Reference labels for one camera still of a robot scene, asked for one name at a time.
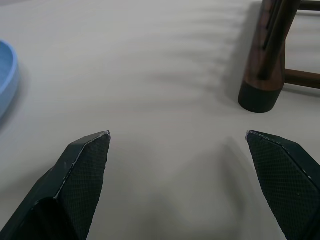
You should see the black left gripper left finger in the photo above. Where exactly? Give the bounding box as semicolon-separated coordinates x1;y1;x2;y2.
0;130;111;240

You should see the light blue plastic bowl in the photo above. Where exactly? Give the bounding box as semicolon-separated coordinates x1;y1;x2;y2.
0;39;20;120

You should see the dark wooden rack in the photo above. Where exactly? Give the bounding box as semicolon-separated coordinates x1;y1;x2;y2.
237;0;320;114

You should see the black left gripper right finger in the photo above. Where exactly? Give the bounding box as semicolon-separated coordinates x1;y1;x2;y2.
245;130;320;240

